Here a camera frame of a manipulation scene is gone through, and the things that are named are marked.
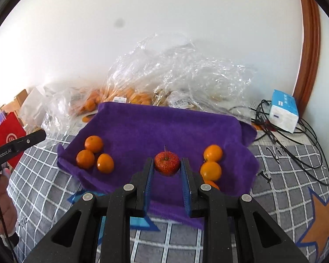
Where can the large orange mandarin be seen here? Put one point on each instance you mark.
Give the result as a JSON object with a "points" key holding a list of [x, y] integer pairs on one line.
{"points": [[94, 143]]}

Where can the brown wooden door frame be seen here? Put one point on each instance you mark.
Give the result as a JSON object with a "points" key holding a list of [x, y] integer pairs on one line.
{"points": [[310, 54]]}

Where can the blue white tissue box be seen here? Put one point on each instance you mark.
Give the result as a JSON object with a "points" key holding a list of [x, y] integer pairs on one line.
{"points": [[283, 111]]}

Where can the cardboard box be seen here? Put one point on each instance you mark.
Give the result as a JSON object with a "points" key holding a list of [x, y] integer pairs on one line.
{"points": [[16, 104]]}

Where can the small clear plastic bag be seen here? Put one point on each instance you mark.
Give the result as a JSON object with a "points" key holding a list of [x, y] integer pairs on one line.
{"points": [[63, 109]]}

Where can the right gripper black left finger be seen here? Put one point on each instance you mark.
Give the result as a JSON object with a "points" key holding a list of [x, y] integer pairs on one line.
{"points": [[97, 228]]}

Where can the red paper bag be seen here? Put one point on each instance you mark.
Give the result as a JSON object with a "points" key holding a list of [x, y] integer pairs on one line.
{"points": [[10, 129]]}

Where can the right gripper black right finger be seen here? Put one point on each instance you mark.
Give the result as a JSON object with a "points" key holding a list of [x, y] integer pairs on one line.
{"points": [[240, 220]]}

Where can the small red apple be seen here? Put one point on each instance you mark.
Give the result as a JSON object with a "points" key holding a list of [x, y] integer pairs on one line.
{"points": [[167, 163]]}

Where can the grey checked table cloth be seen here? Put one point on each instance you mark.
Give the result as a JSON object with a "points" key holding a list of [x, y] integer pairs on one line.
{"points": [[288, 186]]}

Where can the purple towel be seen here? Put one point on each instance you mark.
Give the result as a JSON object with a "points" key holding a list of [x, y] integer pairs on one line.
{"points": [[133, 133]]}

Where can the white plastic bag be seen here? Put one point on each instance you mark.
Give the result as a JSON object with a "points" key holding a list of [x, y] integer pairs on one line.
{"points": [[33, 109]]}

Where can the person's left hand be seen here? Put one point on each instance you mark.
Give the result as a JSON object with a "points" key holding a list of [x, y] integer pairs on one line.
{"points": [[9, 214]]}

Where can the large clear plastic bag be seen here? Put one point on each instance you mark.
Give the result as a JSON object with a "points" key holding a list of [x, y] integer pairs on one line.
{"points": [[168, 70]]}

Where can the small orange kumquat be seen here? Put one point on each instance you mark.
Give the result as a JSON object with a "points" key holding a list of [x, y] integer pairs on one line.
{"points": [[212, 184], [211, 171], [213, 153]]}

